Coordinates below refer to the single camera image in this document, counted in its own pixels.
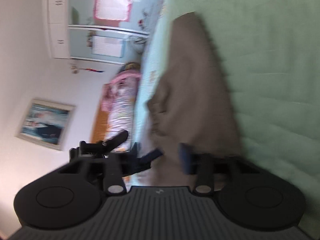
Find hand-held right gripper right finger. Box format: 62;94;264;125
179;142;260;196

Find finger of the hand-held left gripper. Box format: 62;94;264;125
136;149;163;174
101;131;130;153

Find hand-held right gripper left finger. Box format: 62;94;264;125
59;142;140;196

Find grey pants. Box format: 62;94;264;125
146;11;243;190

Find pink floral long pillow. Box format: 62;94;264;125
104;77;140;153

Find wooden headboard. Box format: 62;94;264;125
90;109;110;143

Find pink knitted blanket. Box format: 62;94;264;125
101;70;142;112

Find striped blue yellow cushion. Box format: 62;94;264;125
121;62;140;72

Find red hanging ornament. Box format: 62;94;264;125
71;66;104;74

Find blue-bordered paper sheet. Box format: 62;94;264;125
91;35;124;57

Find green quilted bee bedspread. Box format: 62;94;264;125
132;0;320;240

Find pink-bordered paper sheet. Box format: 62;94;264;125
94;0;133;22

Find light blue sliding wardrobe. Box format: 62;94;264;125
67;0;165;64

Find white overhead cabinet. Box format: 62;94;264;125
44;0;71;59

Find framed wall picture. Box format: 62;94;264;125
16;98;75;151

